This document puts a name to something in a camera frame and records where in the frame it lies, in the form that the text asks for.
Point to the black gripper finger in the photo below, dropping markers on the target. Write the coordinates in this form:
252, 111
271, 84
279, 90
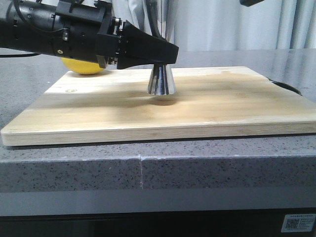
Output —
249, 2
138, 48

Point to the white QR code label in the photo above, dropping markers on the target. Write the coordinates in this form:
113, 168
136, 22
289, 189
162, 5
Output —
298, 223

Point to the yellow lemon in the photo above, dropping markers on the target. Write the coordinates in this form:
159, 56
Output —
82, 67

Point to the grey curtain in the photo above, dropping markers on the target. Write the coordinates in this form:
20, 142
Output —
217, 25

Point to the wooden cutting board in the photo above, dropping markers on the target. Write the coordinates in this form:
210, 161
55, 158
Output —
114, 106

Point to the steel double jigger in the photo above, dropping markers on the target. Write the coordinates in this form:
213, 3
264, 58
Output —
162, 17

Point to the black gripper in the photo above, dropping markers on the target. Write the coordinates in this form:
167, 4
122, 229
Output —
69, 30

